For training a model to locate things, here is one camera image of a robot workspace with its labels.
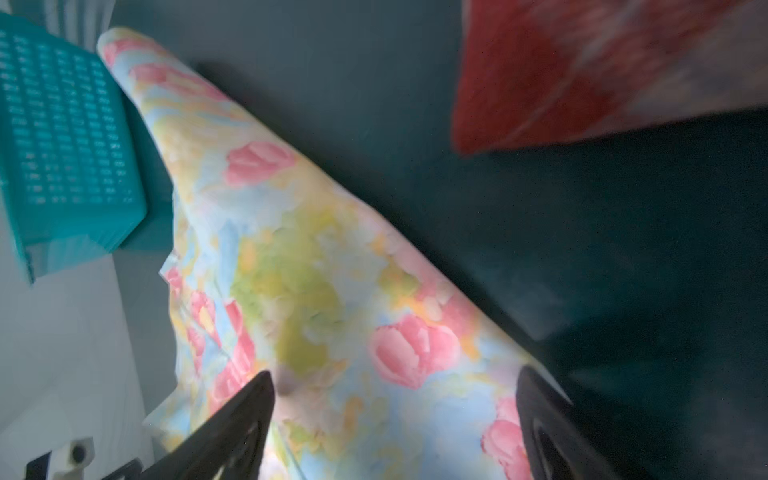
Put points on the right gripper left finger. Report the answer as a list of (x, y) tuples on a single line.
[(230, 445)]

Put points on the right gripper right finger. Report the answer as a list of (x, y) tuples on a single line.
[(555, 446)]

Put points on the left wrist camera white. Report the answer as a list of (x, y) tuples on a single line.
[(69, 461)]

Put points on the red plaid skirt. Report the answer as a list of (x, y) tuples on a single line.
[(550, 72)]

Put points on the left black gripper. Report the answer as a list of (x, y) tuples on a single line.
[(45, 467)]

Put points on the floral yellow skirt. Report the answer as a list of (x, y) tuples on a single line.
[(382, 367)]

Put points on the teal plastic basket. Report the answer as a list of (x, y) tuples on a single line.
[(80, 174)]

